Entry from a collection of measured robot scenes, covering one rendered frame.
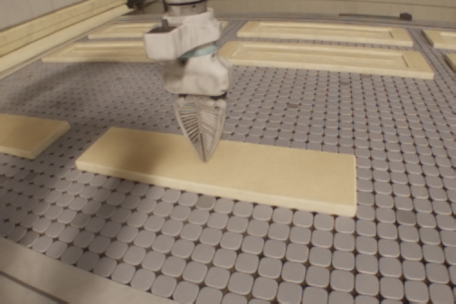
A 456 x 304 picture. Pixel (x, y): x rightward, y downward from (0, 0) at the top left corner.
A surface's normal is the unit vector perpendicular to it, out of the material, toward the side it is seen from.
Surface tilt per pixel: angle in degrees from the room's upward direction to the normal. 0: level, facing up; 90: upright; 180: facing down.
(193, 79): 92
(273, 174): 0
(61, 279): 0
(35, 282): 0
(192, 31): 90
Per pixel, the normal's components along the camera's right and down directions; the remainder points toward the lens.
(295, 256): -0.07, -0.84
